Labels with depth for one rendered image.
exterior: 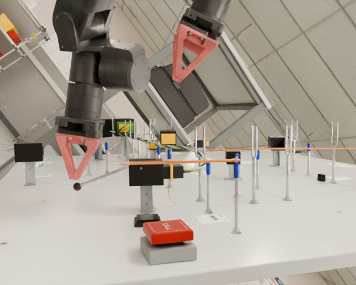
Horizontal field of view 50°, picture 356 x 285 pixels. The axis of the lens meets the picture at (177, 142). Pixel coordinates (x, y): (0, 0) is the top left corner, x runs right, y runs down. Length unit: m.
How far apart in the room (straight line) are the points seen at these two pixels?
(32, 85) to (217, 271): 8.00
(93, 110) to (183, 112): 1.16
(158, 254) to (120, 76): 0.26
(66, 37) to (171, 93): 1.18
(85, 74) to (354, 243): 0.44
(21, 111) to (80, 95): 7.69
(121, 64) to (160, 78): 1.16
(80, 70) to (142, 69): 0.10
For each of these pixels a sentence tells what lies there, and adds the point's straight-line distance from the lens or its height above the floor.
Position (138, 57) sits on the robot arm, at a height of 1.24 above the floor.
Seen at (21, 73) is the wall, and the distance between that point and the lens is 8.42.
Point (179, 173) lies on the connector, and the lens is 0.64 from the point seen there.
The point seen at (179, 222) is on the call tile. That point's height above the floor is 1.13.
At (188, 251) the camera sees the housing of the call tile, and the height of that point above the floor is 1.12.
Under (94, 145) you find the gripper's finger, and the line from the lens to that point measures 0.62.
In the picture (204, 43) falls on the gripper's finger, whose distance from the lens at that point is 0.61.
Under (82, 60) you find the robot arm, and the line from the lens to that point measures 0.62.
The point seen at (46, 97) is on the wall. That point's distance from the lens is 8.26.
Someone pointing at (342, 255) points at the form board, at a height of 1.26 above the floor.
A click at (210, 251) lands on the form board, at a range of 0.49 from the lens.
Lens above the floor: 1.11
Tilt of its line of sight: 10 degrees up
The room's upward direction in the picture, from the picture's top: 52 degrees clockwise
